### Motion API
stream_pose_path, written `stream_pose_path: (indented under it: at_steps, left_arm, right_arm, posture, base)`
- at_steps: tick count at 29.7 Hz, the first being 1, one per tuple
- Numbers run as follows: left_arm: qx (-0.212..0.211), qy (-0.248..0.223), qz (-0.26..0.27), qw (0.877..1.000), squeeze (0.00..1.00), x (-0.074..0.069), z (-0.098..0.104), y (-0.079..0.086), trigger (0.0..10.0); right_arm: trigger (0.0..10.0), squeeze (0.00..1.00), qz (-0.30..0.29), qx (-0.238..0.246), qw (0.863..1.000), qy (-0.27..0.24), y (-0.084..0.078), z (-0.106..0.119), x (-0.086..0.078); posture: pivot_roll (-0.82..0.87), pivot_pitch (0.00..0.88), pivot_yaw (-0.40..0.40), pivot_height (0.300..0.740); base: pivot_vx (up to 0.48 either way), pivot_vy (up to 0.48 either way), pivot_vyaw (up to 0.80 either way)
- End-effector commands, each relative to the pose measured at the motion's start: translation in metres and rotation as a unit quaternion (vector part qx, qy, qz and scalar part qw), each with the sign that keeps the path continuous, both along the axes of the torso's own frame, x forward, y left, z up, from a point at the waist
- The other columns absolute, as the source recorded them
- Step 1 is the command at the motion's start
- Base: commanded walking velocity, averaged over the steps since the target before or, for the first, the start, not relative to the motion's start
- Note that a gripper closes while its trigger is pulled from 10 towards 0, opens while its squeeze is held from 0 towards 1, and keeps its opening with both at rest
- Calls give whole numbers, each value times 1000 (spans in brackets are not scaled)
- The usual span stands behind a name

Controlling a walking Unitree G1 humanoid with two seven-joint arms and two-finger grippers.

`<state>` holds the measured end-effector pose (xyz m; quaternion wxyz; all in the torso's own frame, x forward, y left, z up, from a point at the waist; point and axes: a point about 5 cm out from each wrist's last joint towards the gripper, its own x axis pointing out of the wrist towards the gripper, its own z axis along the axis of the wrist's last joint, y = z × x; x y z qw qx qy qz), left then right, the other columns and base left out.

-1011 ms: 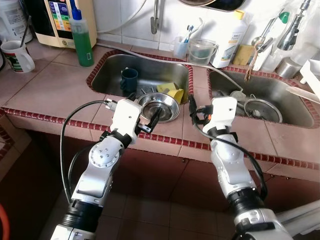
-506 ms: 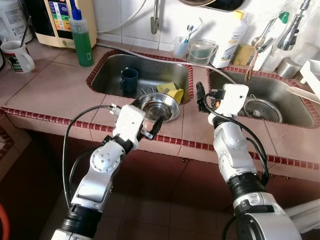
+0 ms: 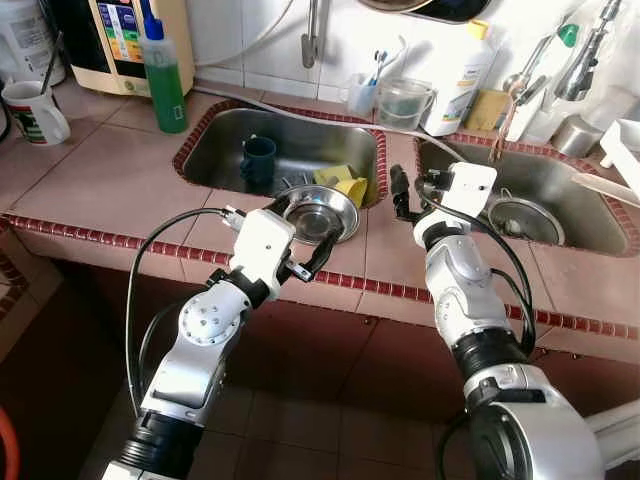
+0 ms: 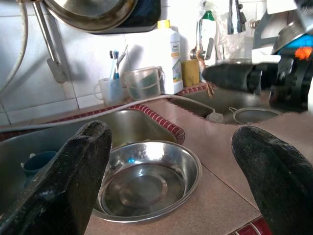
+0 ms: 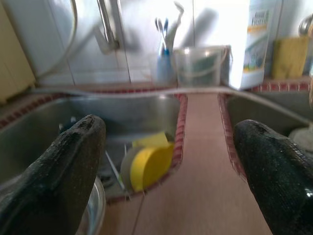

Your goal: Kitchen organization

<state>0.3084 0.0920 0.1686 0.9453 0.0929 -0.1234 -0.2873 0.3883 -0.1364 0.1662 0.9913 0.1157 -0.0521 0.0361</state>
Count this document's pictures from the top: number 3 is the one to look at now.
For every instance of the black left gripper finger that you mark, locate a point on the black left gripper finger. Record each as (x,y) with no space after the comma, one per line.
(281,208)
(325,255)

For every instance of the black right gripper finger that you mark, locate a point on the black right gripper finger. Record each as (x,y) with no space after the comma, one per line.
(400,195)

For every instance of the stainless steel dish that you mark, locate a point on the stainless steel dish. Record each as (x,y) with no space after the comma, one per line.
(320,215)

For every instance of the yellow plastic bowl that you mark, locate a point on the yellow plastic bowl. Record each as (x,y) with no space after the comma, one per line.
(352,190)

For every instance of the dark blue mug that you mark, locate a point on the dark blue mug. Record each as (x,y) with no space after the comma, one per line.
(258,165)

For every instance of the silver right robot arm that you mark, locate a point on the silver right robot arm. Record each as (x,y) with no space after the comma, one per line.
(470,290)

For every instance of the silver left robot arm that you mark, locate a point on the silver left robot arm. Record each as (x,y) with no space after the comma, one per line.
(200,340)

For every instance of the steel sink basin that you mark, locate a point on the steel sink basin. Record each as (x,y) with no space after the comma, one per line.
(560,185)
(300,140)

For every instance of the clear plastic measuring cup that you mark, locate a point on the clear plastic measuring cup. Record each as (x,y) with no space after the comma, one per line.
(403,108)

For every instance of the plain yellow sponge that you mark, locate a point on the plain yellow sponge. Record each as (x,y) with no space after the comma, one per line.
(490,112)

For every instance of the white detergent bottle yellow cap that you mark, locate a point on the white detergent bottle yellow cap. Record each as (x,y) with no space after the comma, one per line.
(458,95)

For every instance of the clear toothbrush cup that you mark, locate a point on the clear toothbrush cup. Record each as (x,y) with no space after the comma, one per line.
(360,100)

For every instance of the round steel strainer lid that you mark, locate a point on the round steel strainer lid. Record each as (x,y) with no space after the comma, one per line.
(545,225)

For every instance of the white toothbrush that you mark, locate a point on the white toothbrush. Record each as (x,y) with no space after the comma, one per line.
(390,58)

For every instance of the small steel cup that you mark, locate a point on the small steel cup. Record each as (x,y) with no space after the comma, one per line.
(578,138)

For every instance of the green dish soap bottle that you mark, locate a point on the green dish soap bottle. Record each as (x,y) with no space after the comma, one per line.
(165,90)

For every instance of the cream rice paddle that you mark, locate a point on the cream rice paddle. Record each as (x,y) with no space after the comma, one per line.
(605,187)

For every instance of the clear plastic bag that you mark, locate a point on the clear plastic bag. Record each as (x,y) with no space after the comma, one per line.
(535,40)

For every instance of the black pan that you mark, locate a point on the black pan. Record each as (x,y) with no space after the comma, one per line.
(470,10)

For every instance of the round steel pan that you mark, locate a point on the round steel pan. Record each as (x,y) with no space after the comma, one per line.
(395,4)

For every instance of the chrome pull-out faucet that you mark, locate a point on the chrome pull-out faucet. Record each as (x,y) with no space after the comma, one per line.
(580,75)

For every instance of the beige water filter unit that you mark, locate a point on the beige water filter unit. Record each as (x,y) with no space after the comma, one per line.
(170,45)

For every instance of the white dish rack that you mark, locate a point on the white dish rack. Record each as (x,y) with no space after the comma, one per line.
(622,155)

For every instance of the white mug green print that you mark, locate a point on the white mug green print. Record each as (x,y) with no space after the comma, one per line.
(40,120)

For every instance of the white plastic canister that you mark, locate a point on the white plastic canister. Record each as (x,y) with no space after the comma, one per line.
(25,40)

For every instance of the white ridged bar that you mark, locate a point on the white ridged bar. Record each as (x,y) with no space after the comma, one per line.
(618,435)

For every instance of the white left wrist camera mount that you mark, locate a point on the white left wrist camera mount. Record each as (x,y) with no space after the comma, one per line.
(262,250)

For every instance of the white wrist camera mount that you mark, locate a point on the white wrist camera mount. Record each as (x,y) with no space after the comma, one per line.
(470,188)
(262,250)

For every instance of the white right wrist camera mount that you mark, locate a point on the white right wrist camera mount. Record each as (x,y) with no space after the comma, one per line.
(470,188)

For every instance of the chrome wall tap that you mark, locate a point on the chrome wall tap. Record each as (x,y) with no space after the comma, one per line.
(315,50)

